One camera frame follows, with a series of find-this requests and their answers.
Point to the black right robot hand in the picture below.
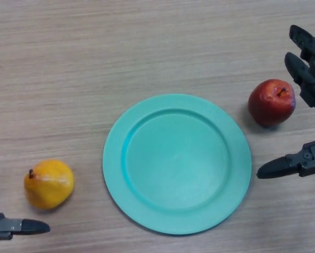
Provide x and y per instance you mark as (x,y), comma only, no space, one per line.
(309,79)

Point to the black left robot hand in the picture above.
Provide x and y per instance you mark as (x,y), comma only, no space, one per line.
(12,226)

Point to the red apple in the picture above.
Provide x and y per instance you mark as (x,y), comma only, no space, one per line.
(271,102)

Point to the yellow pear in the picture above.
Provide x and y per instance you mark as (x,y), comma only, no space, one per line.
(49,184)

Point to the green round plate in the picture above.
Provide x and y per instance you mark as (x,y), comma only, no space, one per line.
(177,164)

